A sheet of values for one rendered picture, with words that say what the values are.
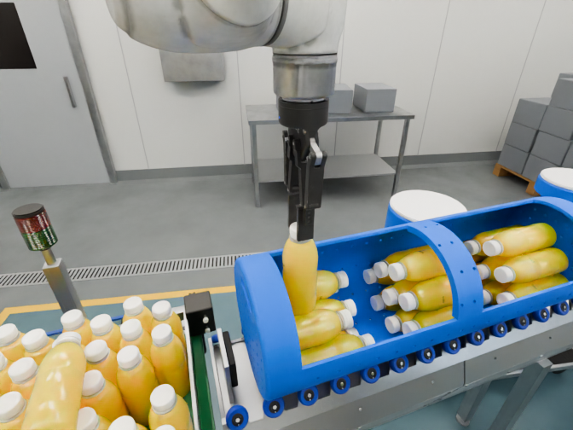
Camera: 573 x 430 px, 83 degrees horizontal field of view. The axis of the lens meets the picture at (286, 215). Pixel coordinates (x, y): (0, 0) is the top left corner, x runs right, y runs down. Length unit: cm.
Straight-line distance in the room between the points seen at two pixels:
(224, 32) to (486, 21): 453
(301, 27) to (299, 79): 6
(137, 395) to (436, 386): 68
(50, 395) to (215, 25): 55
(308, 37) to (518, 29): 467
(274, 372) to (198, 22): 51
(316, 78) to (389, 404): 74
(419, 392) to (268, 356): 47
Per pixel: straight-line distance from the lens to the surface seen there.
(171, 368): 79
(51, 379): 67
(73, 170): 453
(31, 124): 451
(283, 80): 47
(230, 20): 34
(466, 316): 79
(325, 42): 46
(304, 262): 60
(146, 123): 413
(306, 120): 48
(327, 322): 68
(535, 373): 153
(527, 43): 518
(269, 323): 58
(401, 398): 93
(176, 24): 35
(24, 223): 96
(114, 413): 77
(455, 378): 101
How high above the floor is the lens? 163
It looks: 30 degrees down
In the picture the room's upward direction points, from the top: straight up
